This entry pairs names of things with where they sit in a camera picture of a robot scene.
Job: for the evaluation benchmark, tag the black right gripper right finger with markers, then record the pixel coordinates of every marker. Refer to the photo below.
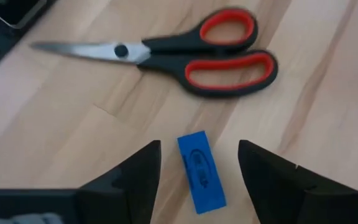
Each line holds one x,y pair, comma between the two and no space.
291,199

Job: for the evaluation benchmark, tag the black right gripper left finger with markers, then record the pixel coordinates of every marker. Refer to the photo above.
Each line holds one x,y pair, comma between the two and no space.
104,202

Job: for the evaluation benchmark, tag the blue eraser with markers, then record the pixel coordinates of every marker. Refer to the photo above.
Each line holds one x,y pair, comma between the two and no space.
200,171

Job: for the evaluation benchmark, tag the black device with pale edge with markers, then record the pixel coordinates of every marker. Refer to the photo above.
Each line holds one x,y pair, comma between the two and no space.
8,11

